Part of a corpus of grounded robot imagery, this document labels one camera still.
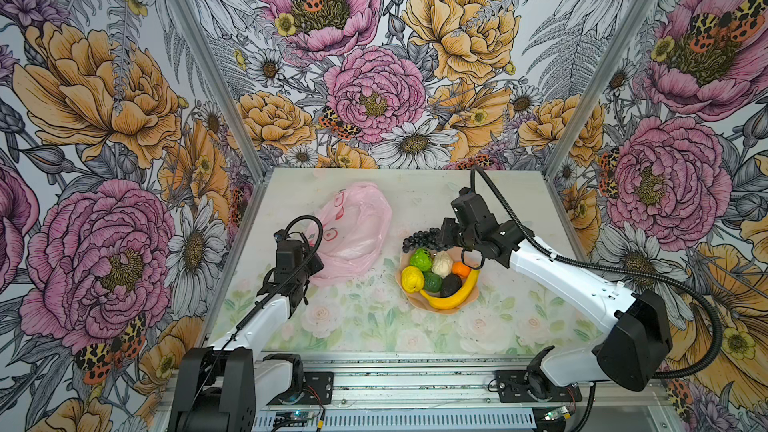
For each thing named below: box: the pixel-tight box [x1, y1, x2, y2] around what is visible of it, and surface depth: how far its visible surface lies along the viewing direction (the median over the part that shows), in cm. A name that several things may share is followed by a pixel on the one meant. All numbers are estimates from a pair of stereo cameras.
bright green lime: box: [410, 247, 432, 272], surface depth 91 cm
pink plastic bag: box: [312, 182, 393, 285], surface depth 101 cm
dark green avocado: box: [424, 272, 443, 293], surface depth 89 cm
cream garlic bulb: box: [431, 251, 453, 279], surface depth 91 cm
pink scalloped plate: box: [396, 247, 480, 315], surface depth 85 cm
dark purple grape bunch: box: [402, 227, 449, 253], surface depth 93 cm
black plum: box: [440, 273, 462, 298], surface depth 87 cm
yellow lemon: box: [401, 266, 425, 294], surface depth 87 cm
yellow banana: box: [419, 269, 480, 310], surface depth 85 cm
